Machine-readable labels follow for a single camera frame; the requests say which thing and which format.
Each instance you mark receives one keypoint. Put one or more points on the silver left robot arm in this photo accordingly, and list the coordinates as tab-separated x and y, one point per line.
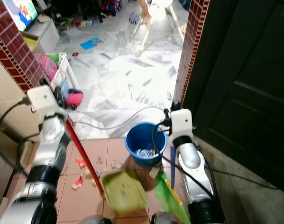
43	163

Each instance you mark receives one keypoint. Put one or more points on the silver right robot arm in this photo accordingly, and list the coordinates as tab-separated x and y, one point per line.
192	161

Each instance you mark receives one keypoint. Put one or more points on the small red floor scrap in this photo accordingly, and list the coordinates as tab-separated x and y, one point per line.
75	54

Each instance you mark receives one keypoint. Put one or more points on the blue plastic bucket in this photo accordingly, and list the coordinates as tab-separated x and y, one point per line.
135	140

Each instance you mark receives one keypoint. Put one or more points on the rubbish inside bucket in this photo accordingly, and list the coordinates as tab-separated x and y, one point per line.
145	152

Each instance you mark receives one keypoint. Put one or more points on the blue paper sheet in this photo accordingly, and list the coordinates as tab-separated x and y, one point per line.
90	44

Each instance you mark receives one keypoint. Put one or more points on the white television cabinet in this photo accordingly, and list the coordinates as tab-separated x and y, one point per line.
44	36

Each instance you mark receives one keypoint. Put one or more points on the crumpled paper scrap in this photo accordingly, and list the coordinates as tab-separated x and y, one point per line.
116	164

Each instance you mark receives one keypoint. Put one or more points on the red snack wrapper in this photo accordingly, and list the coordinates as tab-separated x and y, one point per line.
80	162

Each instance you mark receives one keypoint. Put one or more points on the red and white wrapper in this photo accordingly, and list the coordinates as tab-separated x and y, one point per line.
77	183

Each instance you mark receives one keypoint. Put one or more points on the white chair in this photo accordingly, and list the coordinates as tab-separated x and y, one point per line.
148	32

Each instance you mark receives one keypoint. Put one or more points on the television with colourful screen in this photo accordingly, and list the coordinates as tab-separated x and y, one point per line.
26	13

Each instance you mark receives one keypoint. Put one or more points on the dark wooden door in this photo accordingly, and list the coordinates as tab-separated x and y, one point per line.
249	79

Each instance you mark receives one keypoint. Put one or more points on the grey robot right leg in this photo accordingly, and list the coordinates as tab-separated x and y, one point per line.
160	218

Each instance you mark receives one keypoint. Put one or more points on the grey robot leg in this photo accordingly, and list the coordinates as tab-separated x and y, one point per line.
93	220
160	218

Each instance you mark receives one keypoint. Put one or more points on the small toy car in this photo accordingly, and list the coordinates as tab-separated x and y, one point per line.
134	18

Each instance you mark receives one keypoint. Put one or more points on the person bare leg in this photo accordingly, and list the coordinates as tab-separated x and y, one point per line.
145	11

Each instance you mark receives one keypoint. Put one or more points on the grey robot left leg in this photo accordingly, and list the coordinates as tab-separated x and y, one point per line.
93	220

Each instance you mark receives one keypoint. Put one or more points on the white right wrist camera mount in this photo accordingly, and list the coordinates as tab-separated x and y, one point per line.
181	121

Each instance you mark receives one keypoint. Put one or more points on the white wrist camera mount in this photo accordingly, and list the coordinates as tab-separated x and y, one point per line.
41	99
181	121

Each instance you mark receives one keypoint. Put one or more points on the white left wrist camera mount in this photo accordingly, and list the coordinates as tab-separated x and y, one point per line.
41	99

